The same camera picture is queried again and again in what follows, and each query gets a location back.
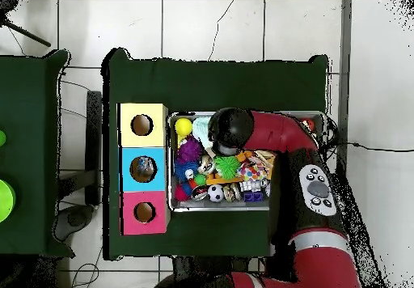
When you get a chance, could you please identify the green stringy koosh ball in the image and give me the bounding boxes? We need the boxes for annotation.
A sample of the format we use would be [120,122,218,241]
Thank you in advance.
[213,155,242,180]

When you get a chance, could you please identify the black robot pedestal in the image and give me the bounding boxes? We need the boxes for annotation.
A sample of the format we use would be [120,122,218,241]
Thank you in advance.
[172,256,250,277]

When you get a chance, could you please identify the black tripod leg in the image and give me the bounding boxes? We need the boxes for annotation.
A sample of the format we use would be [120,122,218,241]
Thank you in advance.
[0,15,52,48]

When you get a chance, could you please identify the shallow metal mesh bin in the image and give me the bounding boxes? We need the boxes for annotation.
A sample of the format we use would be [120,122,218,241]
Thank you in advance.
[167,111,327,213]

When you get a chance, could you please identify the large bright green cup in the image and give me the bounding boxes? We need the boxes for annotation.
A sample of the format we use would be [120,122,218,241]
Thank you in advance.
[0,179,16,223]

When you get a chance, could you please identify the yellow smooth ball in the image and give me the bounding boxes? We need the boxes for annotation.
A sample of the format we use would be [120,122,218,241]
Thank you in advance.
[174,117,194,138]

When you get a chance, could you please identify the purple spiky ball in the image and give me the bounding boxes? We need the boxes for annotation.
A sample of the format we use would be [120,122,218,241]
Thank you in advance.
[176,135,205,164]

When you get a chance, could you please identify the dark green side table cloth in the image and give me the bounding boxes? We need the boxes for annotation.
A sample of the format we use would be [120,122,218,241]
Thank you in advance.
[0,49,76,258]

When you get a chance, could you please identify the wooden box with three holes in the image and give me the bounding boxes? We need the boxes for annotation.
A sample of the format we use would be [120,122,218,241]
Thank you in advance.
[116,102,171,236]

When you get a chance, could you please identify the black floor cable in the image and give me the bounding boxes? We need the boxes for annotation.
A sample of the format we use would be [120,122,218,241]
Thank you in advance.
[326,141,414,153]

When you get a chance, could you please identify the mint green cloth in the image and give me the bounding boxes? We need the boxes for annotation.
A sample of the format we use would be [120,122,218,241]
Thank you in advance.
[192,116,213,148]

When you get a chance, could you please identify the black and white soccer ball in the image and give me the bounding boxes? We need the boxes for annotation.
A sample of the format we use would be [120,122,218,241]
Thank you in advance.
[207,184,226,203]

